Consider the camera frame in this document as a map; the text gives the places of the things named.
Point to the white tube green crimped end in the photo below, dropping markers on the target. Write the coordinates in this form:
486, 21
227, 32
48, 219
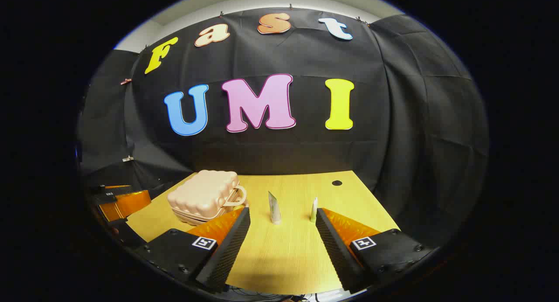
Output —
274, 210

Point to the black backdrop cloth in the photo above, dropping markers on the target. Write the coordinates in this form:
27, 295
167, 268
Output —
284, 153

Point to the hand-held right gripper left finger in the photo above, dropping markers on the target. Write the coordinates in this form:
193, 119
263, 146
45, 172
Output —
227, 249

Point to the white tube light green cap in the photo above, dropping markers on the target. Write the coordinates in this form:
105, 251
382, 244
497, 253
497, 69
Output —
314, 210

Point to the pink hard-shell suitcase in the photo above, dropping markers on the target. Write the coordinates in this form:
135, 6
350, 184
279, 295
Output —
201, 197

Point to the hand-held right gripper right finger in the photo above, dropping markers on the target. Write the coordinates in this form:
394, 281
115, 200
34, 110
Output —
336, 249

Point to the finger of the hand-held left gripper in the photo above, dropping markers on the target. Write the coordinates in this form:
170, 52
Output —
111, 189
126, 204

